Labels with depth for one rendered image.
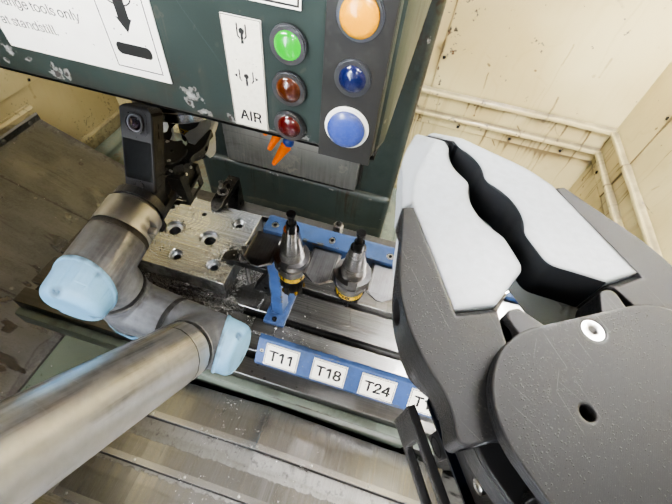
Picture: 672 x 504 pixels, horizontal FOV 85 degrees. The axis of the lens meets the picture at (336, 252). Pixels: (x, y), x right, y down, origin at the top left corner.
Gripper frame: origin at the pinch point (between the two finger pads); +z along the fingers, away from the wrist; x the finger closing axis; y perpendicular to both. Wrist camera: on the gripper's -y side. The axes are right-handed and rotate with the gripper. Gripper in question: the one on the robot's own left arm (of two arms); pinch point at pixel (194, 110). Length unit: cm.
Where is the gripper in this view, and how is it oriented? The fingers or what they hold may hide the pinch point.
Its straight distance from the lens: 68.0
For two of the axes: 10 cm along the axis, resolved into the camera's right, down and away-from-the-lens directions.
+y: -0.7, 5.6, 8.3
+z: 2.0, -8.0, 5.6
